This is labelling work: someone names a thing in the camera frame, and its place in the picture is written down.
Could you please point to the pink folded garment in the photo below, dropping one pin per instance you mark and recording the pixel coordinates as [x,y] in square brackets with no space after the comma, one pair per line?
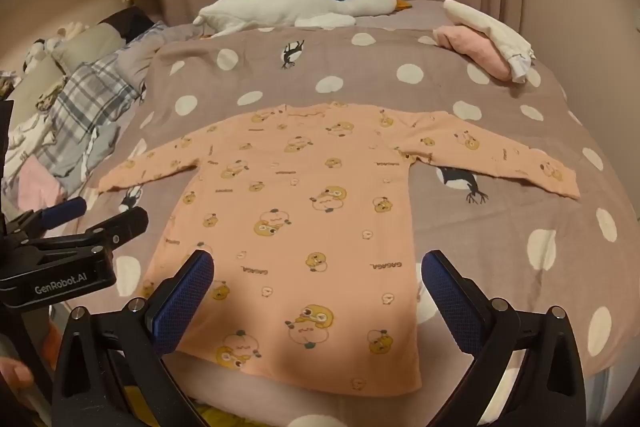
[475,49]

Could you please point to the white folded garment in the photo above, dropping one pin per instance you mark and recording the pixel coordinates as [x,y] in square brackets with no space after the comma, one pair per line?
[492,27]

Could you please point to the dark brown cushion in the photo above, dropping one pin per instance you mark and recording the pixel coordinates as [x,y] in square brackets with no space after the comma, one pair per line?
[127,22]

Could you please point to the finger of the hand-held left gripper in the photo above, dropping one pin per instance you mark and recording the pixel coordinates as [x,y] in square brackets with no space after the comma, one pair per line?
[65,208]
[120,224]

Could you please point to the person's left hand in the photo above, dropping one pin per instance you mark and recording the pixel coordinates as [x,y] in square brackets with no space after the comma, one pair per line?
[15,372]

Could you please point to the cream grey pillow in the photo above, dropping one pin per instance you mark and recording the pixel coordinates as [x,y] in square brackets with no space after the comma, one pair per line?
[85,44]

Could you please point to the white goose plush toy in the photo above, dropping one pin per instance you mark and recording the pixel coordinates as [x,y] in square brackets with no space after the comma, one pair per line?
[270,9]

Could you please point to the mauve polka dot blanket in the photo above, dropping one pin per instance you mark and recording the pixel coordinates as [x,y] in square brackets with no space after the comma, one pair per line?
[380,67]

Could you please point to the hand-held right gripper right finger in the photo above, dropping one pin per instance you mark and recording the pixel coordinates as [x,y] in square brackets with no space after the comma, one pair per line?
[450,302]

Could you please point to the grey plaid cloth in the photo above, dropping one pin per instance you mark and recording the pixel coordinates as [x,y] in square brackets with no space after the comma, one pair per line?
[95,107]

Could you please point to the pink duck print shirt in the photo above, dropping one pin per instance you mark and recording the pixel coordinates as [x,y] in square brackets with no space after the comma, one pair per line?
[300,227]

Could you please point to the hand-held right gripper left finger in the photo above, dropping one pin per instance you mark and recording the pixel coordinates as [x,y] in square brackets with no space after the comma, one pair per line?
[185,302]

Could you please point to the light pink cloth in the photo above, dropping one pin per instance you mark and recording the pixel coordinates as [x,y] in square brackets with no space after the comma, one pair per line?
[40,182]

